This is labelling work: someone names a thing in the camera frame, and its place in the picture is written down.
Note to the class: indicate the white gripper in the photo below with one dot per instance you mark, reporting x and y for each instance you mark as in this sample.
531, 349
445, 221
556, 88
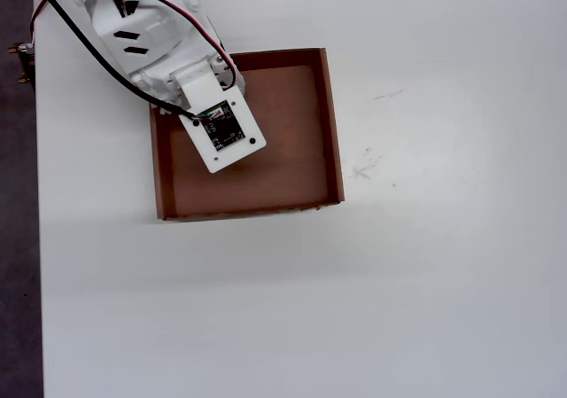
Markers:
156, 80

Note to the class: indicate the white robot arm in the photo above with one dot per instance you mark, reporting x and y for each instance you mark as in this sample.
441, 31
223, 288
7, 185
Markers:
155, 39

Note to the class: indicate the brown cardboard box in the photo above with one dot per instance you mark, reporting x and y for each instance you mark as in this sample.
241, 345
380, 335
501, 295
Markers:
288, 150

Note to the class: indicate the black table clamp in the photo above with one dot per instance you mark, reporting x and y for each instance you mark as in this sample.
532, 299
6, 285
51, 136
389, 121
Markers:
24, 61

